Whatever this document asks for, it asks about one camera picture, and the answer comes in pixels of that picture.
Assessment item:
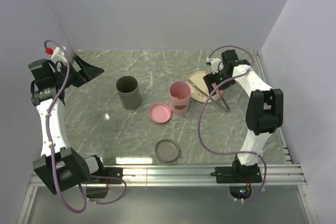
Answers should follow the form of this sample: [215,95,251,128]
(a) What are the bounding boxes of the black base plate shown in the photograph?
[210,166,262,184]
[103,167,123,184]

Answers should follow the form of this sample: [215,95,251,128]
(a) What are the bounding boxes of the grey cylindrical container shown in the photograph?
[116,76,142,110]

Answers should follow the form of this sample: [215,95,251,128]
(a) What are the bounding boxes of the pink lid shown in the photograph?
[149,103,172,124]

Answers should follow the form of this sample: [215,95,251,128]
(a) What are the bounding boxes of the metal food tongs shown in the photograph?
[187,79,229,111]

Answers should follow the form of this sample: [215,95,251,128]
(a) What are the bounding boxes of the pink cream plate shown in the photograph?
[186,70,224,103]

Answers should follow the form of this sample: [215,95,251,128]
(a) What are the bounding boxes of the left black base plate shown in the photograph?
[103,167,123,184]

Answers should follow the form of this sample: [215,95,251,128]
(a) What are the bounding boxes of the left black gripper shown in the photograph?
[52,55,103,89]

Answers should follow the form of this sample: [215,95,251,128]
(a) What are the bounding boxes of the grey lid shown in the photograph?
[155,139,180,162]

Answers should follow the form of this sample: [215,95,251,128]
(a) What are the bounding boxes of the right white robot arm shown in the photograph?
[203,46,284,183]

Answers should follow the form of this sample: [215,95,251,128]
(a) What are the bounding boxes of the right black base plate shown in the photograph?
[210,166,262,184]

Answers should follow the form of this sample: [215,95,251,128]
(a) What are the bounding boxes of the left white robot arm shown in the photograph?
[28,56,107,195]

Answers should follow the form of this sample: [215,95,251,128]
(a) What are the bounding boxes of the pink cylindrical container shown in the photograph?
[169,81,191,115]

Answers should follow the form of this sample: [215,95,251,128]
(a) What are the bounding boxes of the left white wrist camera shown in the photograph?
[45,47,67,63]

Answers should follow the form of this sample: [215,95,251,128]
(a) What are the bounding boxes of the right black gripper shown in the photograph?
[203,67,236,97]

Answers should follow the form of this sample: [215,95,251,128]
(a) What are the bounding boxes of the aluminium mounting rail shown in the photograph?
[28,163,307,188]

